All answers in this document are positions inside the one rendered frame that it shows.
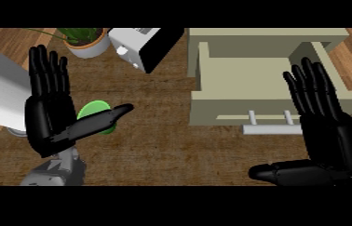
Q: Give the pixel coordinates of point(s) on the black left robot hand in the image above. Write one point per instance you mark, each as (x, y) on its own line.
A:
(47, 118)

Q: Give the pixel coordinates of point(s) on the beige cabinet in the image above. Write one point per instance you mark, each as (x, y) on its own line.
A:
(269, 39)

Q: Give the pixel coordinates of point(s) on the potted green plant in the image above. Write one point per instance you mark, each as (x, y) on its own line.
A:
(84, 40)

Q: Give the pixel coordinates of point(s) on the white grey appliance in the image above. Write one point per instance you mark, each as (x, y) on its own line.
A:
(10, 96)

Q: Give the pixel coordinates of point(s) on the green cup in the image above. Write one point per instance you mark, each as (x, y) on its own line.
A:
(96, 109)

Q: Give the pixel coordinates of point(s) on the white toaster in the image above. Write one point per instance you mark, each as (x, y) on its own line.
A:
(139, 46)

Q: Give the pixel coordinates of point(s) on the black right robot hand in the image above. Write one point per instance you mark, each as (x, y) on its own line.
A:
(322, 133)

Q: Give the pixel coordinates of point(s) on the beige open drawer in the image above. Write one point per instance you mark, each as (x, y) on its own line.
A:
(242, 87)

